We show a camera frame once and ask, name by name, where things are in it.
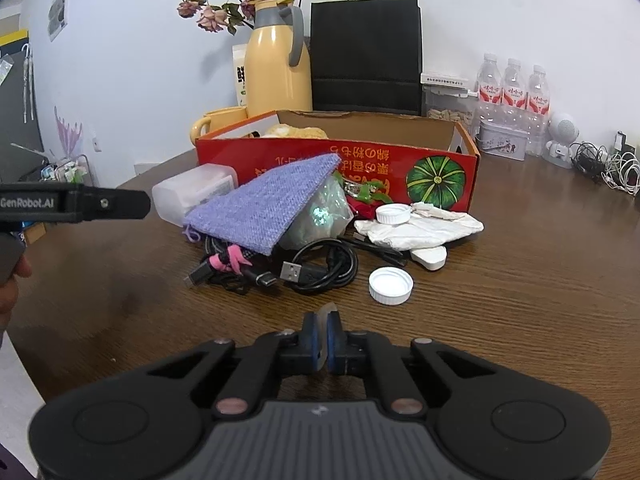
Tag white printed tin box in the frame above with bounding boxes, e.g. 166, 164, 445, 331
473, 119, 530, 162

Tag black board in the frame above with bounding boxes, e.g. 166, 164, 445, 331
0, 30, 47, 184

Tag red green foil wrapper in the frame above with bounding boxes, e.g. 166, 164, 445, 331
336, 172, 392, 219

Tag clear seed jar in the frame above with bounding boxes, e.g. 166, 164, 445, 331
422, 83, 482, 136

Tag black cable bundle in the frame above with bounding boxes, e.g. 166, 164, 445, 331
569, 142, 609, 182

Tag red cardboard box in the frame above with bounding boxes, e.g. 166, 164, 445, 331
195, 109, 481, 221

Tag white round device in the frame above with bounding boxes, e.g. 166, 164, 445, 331
407, 245, 448, 272

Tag person's left hand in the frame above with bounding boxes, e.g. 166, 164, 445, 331
0, 254, 34, 334

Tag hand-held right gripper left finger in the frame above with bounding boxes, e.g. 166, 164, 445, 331
144, 311, 324, 417

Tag black braided cable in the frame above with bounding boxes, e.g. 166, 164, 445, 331
182, 232, 281, 295

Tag yellow mug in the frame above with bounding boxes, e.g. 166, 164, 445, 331
189, 106, 250, 147

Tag black USB cable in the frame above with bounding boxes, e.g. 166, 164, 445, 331
279, 237, 360, 295

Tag black paper bag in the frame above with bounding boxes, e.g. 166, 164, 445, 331
309, 0, 424, 117

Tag white bottle cap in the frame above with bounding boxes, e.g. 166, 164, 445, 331
375, 203, 412, 226
368, 266, 414, 306

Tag clear water bottle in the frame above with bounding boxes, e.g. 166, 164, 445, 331
476, 53, 504, 124
500, 58, 529, 131
524, 64, 552, 157

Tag white robot toy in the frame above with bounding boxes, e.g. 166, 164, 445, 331
542, 112, 581, 169

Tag purple woven pouch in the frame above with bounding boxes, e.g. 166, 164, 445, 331
181, 152, 344, 256

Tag clear plastic bag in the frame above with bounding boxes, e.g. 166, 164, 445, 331
277, 172, 355, 251

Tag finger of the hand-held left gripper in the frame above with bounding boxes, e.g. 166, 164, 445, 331
81, 186, 152, 221

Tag white cloth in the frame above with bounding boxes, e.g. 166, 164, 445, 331
353, 202, 485, 251

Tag clear hanging packets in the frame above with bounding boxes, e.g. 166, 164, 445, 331
20, 43, 37, 124

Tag yellow sponge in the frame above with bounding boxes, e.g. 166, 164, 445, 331
262, 123, 329, 140

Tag white cable bundle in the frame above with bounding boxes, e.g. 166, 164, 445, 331
602, 151, 640, 194

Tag yellow thermos jug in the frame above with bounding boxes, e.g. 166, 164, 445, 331
244, 0, 314, 119

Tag clear acrylic organizer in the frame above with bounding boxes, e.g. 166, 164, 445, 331
39, 152, 94, 187

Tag thin black cable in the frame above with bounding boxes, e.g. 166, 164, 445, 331
336, 234, 409, 267

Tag white milk carton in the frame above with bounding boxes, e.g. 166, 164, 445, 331
232, 43, 251, 109

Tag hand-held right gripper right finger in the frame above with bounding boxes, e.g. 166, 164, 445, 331
325, 311, 496, 416

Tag purple flower wall sticker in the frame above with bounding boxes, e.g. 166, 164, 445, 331
53, 104, 84, 162

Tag wall photo print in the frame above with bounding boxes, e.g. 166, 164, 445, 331
48, 0, 69, 44

